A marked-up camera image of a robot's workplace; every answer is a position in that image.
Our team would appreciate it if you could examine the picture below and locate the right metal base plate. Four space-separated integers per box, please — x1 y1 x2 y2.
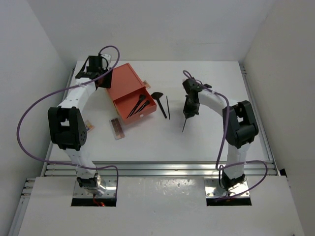
204 177 250 199

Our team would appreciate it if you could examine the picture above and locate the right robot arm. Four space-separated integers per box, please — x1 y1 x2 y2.
183 78 259 190

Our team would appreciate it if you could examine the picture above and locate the orange drawer box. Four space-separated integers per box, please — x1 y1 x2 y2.
107 63 145 101

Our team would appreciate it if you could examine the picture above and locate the small palette behind box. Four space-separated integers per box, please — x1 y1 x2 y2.
143 80 151 89

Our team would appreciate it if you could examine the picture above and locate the orange top drawer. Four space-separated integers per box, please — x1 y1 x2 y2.
113 87 157 125

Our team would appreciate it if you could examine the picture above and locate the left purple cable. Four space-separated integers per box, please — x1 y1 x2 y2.
16 45 121 197

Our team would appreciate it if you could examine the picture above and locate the thin black liner brush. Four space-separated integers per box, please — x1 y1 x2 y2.
166 96 171 120

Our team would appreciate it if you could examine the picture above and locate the black fan brush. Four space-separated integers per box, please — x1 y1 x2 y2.
151 92 167 118

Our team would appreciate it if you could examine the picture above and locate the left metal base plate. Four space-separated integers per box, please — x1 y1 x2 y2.
72 177 117 199

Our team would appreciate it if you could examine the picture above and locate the aluminium rail frame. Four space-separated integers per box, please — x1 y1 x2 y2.
7 65 288 236

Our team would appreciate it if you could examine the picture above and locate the colourful square eyeshadow palette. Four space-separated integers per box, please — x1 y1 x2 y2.
84 120 94 133

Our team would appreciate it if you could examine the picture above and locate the long brown eyeshadow palette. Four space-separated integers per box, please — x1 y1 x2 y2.
110 118 125 140

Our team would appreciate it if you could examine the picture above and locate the metal base plate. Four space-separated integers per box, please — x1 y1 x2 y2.
72 177 117 199
204 177 250 199

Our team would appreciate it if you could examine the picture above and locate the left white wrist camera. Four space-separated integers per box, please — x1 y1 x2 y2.
99 54 111 68

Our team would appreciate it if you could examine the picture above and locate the black angled powder brush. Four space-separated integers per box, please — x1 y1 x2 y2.
130 94 146 113

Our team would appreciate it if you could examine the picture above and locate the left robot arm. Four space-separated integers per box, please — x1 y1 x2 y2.
48 54 112 194

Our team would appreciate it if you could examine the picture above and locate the black round-head brush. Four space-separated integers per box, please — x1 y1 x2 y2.
128 100 150 117

